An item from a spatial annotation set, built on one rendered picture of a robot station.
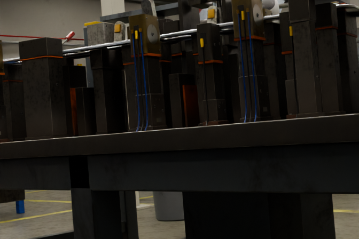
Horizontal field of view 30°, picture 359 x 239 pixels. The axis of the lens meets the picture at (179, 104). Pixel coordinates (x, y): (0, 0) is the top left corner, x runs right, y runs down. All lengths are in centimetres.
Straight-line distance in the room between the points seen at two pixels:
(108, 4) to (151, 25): 436
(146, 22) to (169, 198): 333
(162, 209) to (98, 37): 295
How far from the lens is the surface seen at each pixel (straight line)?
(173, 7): 250
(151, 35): 200
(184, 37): 221
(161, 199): 525
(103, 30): 247
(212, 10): 226
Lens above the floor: 70
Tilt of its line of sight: 2 degrees up
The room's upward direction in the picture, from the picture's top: 5 degrees counter-clockwise
